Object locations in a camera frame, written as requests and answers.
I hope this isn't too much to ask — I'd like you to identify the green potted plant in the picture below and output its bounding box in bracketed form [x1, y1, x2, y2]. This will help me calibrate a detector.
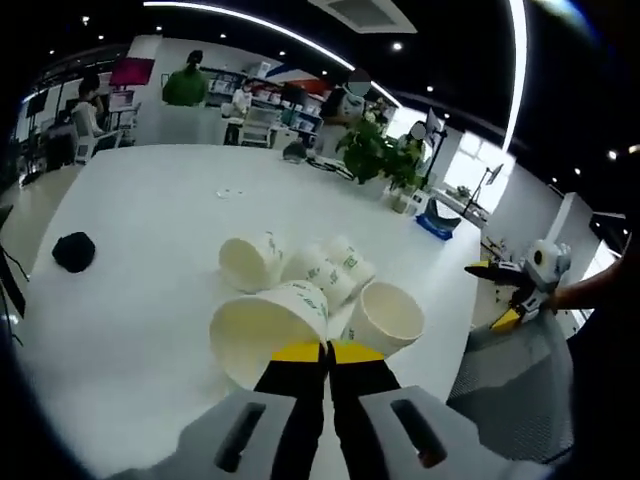
[335, 117, 426, 201]

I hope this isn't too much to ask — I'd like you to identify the studio light on stand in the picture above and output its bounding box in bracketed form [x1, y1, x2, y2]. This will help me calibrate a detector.
[422, 107, 449, 176]

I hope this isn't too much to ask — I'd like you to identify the blue tissue packet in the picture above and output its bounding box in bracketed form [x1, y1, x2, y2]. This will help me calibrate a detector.
[414, 197, 464, 244]

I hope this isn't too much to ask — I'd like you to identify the black cable on table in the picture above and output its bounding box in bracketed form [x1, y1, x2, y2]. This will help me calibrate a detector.
[305, 155, 356, 180]

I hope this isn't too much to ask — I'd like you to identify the black stand with cables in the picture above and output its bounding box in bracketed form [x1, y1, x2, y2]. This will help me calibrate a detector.
[0, 202, 31, 346]

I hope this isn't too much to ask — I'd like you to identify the person's dark shirt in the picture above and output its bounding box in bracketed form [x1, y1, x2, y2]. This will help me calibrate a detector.
[564, 209, 640, 451]

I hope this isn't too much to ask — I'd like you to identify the small jar beside plant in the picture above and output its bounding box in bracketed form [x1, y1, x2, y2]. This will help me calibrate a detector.
[387, 187, 410, 215]

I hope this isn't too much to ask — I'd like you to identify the grey mesh office chair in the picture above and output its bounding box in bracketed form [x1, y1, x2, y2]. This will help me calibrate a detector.
[446, 312, 576, 464]

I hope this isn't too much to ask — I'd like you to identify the white office chair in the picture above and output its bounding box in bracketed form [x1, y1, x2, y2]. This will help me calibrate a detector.
[72, 107, 121, 166]

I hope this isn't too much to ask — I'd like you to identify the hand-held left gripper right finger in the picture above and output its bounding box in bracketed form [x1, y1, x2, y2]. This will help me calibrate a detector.
[327, 339, 506, 480]

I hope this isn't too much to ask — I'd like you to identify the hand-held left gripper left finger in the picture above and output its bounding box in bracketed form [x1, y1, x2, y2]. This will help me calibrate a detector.
[172, 341, 331, 480]

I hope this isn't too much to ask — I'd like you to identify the black crumpled cloth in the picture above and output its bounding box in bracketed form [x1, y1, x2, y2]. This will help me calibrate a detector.
[51, 231, 97, 274]

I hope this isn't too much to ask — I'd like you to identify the thin light stand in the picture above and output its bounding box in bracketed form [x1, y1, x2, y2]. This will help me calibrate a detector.
[464, 162, 505, 219]

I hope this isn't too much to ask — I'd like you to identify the ceiling air vent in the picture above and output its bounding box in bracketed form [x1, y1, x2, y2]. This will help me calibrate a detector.
[307, 0, 419, 35]

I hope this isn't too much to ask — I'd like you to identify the white paper cup green print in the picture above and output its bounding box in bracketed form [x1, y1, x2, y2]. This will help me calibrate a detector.
[324, 235, 376, 294]
[343, 281, 425, 357]
[208, 279, 331, 392]
[218, 232, 286, 294]
[282, 244, 357, 309]

